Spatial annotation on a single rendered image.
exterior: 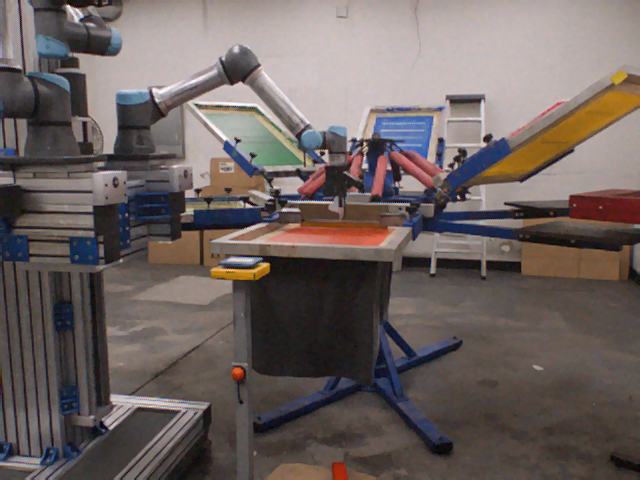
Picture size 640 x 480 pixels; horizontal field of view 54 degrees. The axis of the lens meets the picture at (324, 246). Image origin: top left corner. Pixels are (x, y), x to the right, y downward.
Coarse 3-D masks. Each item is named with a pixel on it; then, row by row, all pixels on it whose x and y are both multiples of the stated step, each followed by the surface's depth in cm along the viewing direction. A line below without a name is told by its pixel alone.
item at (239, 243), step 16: (272, 224) 243; (288, 224) 263; (224, 240) 198; (240, 240) 211; (400, 240) 198; (288, 256) 190; (304, 256) 189; (320, 256) 188; (336, 256) 187; (352, 256) 185; (368, 256) 184; (384, 256) 183
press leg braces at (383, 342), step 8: (392, 328) 348; (384, 336) 327; (392, 336) 350; (400, 336) 354; (384, 344) 324; (400, 344) 355; (408, 344) 361; (384, 352) 321; (408, 352) 362; (384, 360) 321; (392, 360) 319; (392, 368) 316; (336, 376) 318; (392, 376) 313; (328, 384) 317; (336, 384) 318; (392, 384) 311; (400, 384) 311; (320, 392) 315; (328, 392) 314; (392, 392) 311; (400, 392) 308; (400, 400) 304
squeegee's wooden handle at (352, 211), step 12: (300, 204) 249; (312, 204) 248; (324, 204) 247; (348, 204) 245; (360, 204) 244; (372, 204) 242; (384, 204) 241; (312, 216) 249; (324, 216) 247; (336, 216) 246; (348, 216) 245; (360, 216) 244; (372, 216) 243
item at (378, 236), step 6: (390, 228) 251; (336, 234) 235; (342, 234) 235; (348, 234) 235; (354, 234) 235; (360, 234) 235; (366, 234) 235; (372, 234) 235; (378, 234) 235; (384, 234) 235; (372, 240) 221; (378, 240) 221; (384, 240) 221
